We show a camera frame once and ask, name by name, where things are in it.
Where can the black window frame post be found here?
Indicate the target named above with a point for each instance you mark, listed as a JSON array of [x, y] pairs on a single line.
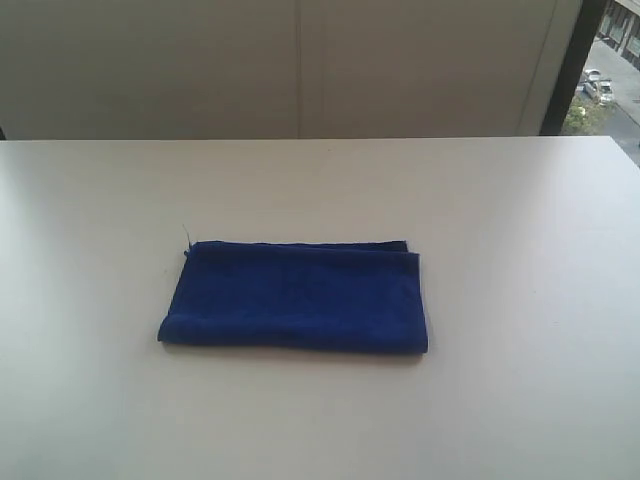
[[585, 28]]

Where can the blue towel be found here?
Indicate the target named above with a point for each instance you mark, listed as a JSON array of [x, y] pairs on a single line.
[[362, 297]]

